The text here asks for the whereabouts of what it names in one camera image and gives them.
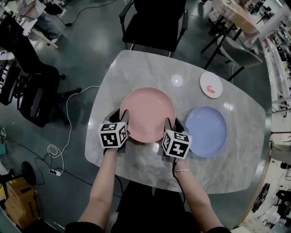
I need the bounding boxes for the black office chair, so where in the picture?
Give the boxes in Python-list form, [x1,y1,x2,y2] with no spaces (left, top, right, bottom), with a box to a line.
[4,34,82,128]
[0,65,22,106]

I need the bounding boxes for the person's right forearm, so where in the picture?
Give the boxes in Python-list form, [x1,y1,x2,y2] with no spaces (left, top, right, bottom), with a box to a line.
[174,159,225,228]

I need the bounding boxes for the small white plate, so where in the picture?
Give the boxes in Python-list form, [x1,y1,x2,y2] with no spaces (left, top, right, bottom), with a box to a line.
[200,71,223,99]

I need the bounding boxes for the blue big plate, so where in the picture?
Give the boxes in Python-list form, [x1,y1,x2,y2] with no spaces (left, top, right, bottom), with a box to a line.
[184,106,228,158]

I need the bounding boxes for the checkered cloth table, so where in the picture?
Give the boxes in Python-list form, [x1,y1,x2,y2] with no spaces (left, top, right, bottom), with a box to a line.
[209,0,261,46]

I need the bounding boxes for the person's left forearm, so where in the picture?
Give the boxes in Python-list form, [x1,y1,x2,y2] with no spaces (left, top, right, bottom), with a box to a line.
[77,149,119,228]

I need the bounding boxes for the black mesh armchair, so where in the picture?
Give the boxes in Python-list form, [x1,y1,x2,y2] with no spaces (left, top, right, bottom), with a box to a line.
[119,0,189,57]

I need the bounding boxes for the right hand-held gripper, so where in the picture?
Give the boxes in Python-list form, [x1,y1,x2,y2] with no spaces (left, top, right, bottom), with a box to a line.
[161,117,192,162]

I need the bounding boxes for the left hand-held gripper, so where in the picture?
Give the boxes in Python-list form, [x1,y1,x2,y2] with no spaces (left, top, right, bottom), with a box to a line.
[98,108,130,155]

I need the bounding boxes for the black standing fan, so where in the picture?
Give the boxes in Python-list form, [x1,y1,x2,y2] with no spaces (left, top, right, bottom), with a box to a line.
[0,161,36,187]

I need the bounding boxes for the white cable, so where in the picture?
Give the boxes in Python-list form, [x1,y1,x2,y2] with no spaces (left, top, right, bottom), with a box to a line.
[47,85,100,173]

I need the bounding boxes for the large cardboard box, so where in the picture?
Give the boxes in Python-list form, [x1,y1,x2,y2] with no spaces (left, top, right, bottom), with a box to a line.
[4,179,41,229]

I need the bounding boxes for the white desk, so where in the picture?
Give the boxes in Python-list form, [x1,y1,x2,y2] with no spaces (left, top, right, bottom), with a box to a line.
[0,6,59,50]

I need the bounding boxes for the pink big plate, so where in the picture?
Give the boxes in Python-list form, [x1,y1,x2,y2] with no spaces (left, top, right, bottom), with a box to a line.
[119,87,176,144]

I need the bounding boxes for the grey shell chair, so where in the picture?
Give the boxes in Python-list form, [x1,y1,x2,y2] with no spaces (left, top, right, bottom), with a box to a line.
[201,34,263,81]

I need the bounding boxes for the person's black clothing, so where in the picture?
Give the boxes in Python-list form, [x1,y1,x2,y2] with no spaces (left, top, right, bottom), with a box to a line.
[65,181,232,233]

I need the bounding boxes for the black floor cable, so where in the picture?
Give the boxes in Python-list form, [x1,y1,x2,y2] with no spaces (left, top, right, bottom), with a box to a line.
[34,152,123,198]

